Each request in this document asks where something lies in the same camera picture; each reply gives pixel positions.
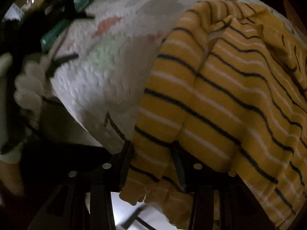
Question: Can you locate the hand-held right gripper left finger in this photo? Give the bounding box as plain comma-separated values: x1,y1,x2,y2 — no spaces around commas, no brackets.
29,142,135,230

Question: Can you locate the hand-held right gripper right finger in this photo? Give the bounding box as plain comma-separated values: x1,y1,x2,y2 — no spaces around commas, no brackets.
170,146,243,230

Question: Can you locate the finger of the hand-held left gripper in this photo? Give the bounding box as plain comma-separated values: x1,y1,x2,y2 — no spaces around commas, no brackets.
48,0,96,21
40,18,80,78

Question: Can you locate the yellow striped shirt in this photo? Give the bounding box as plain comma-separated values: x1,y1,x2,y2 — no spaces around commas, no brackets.
119,0,307,230

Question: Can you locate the person's left hand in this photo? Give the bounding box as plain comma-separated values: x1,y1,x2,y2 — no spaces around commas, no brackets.
13,53,57,130

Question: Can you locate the white patterned quilted blanket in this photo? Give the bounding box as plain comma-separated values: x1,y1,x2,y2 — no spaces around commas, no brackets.
48,0,303,150

